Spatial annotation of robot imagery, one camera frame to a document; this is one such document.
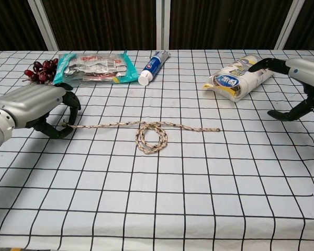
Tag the blue white toothpaste tube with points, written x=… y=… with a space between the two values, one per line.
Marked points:
x=153 y=66

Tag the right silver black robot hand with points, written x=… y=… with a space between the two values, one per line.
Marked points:
x=306 y=70

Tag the white partition frame post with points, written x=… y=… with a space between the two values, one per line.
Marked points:
x=162 y=26
x=287 y=26
x=43 y=26

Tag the wrapped white paper cup pack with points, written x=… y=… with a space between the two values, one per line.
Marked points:
x=238 y=81

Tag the teal edged foil snack bag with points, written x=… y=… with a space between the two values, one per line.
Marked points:
x=94 y=68

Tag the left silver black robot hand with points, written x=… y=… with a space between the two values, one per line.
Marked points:
x=28 y=102

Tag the dark red grape bunch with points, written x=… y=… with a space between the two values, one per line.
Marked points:
x=42 y=72

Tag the white black checked tablecloth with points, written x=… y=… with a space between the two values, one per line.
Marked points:
x=157 y=196

